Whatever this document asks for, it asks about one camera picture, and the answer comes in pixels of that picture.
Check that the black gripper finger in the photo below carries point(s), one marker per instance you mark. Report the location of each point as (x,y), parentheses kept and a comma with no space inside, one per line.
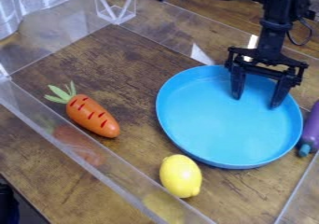
(283,86)
(237,80)

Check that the clear acrylic enclosure wall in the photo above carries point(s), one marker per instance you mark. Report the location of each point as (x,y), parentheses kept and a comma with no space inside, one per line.
(117,48)

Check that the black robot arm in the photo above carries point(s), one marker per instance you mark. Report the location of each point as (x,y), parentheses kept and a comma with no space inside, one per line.
(284,11)

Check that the yellow toy lemon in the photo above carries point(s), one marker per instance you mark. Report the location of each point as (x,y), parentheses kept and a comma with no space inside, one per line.
(180,176)

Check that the purple toy eggplant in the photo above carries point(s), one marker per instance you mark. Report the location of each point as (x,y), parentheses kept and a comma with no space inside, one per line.
(309,135)

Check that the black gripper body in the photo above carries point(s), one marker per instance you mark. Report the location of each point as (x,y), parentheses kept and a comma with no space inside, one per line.
(265,60)

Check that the orange toy carrot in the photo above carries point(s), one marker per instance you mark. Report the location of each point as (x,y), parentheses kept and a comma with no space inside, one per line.
(84,111)

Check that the blue round tray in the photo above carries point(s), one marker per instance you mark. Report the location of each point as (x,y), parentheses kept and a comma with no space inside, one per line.
(228,133)

